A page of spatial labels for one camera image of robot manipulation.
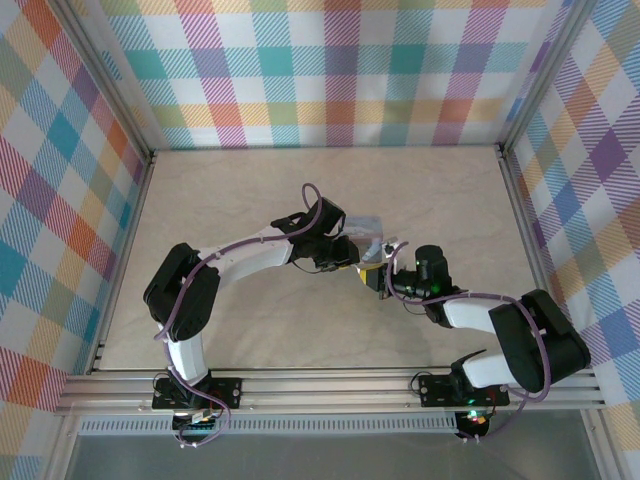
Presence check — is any blue cartoon tin box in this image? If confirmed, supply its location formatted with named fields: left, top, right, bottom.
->
left=344, top=213, right=387, bottom=264

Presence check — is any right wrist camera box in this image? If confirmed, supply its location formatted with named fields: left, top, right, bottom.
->
left=377, top=238, right=409, bottom=261

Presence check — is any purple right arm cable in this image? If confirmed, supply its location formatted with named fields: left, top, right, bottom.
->
left=384, top=242, right=554, bottom=444

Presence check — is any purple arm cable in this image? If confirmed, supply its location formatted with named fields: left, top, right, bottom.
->
left=154, top=182, right=326, bottom=449
left=384, top=242, right=554, bottom=444

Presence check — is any aluminium table side rail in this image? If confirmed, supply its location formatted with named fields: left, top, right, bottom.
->
left=85, top=149, right=159, bottom=375
left=497, top=147, right=575, bottom=370

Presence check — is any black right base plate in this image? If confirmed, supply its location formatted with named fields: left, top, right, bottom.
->
left=417, top=372, right=511, bottom=409

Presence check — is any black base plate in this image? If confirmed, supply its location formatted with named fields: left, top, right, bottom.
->
left=152, top=377, right=244, bottom=411
left=417, top=372, right=511, bottom=409

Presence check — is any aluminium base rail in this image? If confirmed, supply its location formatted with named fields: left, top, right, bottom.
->
left=54, top=367, right=606, bottom=416

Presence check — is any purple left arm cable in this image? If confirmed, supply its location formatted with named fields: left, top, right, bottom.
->
left=154, top=182, right=326, bottom=449

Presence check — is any grey slotted cable duct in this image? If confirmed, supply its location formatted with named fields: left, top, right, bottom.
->
left=77, top=417, right=459, bottom=436

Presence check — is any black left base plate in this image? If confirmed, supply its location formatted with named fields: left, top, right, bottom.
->
left=152, top=377, right=244, bottom=411

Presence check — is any aluminium frame post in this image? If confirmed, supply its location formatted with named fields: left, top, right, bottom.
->
left=49, top=0, right=159, bottom=161
left=499, top=0, right=604, bottom=154

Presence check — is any aluminium frame leg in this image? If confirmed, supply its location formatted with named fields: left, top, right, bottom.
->
left=45, top=413, right=80, bottom=480
left=578, top=409, right=612, bottom=480

